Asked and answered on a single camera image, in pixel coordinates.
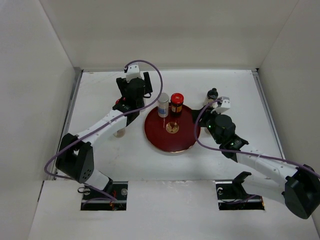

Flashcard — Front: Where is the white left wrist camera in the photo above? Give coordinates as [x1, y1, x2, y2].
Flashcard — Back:
[124, 63, 142, 83]

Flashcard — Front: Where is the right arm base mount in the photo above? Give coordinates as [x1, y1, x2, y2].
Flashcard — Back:
[215, 171, 265, 211]

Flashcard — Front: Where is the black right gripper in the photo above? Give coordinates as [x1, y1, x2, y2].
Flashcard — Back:
[190, 105, 222, 145]

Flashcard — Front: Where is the silver cap shaker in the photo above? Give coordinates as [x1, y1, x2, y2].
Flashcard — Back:
[157, 92, 169, 118]

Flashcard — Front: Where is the aluminium table edge rail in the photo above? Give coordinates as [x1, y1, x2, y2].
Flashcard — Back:
[49, 66, 84, 181]

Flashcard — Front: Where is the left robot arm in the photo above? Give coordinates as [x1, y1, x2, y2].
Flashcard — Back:
[55, 72, 153, 200]

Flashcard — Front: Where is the white powder glass jar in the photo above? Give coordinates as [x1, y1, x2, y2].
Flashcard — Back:
[203, 88, 219, 106]

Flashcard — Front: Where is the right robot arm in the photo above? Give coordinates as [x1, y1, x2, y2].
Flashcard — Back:
[191, 107, 320, 219]

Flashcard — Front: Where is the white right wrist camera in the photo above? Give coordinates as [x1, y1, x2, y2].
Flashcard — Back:
[210, 96, 231, 114]

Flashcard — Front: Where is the red round tray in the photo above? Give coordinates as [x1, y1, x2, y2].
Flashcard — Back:
[144, 105, 201, 153]

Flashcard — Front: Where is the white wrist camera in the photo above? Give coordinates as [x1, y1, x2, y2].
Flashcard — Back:
[210, 96, 231, 114]
[124, 63, 142, 83]

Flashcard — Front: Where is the black lid spice jar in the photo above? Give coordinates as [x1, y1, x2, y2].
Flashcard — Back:
[113, 128, 126, 138]

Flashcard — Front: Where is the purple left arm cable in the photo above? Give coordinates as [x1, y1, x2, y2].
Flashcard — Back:
[44, 59, 164, 203]

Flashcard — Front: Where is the red cap sauce jar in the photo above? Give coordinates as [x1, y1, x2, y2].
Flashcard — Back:
[170, 92, 184, 117]

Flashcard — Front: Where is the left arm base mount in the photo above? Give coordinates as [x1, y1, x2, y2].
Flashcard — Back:
[77, 181, 129, 212]

